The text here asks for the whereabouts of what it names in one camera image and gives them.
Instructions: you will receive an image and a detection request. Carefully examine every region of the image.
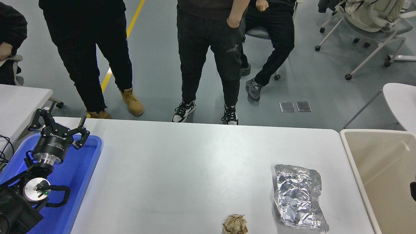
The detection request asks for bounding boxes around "blue plastic tray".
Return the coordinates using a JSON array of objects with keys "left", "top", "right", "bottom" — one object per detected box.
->
[{"left": 0, "top": 133, "right": 103, "bottom": 234}]

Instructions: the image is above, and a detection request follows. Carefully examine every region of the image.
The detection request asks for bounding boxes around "person's left hand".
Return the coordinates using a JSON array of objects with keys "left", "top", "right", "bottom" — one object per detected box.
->
[{"left": 227, "top": 14, "right": 243, "bottom": 29}]

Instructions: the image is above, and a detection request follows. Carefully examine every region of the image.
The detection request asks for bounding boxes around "chair with pale armrest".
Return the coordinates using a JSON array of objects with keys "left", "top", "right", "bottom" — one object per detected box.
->
[{"left": 0, "top": 54, "right": 24, "bottom": 86}]

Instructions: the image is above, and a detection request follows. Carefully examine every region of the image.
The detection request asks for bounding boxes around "white chair leg with caster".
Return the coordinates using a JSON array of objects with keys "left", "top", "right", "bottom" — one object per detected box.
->
[{"left": 47, "top": 97, "right": 64, "bottom": 109}]

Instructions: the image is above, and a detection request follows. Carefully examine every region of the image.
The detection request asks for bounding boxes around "white rectangular side table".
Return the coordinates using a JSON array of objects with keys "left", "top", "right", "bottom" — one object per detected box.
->
[{"left": 0, "top": 84, "right": 54, "bottom": 150}]

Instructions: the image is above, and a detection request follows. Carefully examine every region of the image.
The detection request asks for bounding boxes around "cream padded coat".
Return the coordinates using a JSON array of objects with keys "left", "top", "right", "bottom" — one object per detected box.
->
[{"left": 344, "top": 0, "right": 407, "bottom": 32}]

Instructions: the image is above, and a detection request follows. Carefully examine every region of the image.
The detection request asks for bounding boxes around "person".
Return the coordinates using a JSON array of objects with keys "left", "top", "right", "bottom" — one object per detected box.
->
[
  {"left": 240, "top": 0, "right": 297, "bottom": 102},
  {"left": 0, "top": 3, "right": 28, "bottom": 86},
  {"left": 172, "top": 0, "right": 251, "bottom": 125},
  {"left": 38, "top": 0, "right": 145, "bottom": 119}
]

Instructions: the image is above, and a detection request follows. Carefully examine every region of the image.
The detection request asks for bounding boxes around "tan paper ball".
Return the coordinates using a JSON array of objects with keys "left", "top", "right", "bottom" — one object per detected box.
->
[{"left": 222, "top": 214, "right": 248, "bottom": 234}]

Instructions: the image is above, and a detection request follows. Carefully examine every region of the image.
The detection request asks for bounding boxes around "large pale bin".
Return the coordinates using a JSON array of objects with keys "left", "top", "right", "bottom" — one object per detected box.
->
[{"left": 339, "top": 129, "right": 416, "bottom": 234}]

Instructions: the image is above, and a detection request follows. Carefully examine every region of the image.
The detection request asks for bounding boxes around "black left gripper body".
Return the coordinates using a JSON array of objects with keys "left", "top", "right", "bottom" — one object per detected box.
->
[{"left": 32, "top": 128, "right": 73, "bottom": 159}]

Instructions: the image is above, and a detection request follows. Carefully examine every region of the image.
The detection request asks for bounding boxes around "white frame office chair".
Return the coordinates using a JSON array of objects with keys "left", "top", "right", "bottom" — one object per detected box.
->
[{"left": 314, "top": 0, "right": 416, "bottom": 81}]

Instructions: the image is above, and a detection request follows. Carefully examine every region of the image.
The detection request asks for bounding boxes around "grey seat office chair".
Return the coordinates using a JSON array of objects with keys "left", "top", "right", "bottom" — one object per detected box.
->
[{"left": 240, "top": 0, "right": 304, "bottom": 81}]

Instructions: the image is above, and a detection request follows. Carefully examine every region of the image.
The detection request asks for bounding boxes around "silver foil tray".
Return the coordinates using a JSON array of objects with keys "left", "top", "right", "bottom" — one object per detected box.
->
[{"left": 274, "top": 164, "right": 329, "bottom": 233}]

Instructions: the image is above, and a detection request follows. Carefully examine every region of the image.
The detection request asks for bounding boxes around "person's hand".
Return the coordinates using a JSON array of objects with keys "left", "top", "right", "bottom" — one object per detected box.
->
[{"left": 0, "top": 42, "right": 13, "bottom": 61}]

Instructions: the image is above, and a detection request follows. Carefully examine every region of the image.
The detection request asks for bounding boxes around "black cable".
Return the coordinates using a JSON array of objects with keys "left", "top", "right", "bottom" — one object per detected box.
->
[{"left": 0, "top": 135, "right": 15, "bottom": 171}]

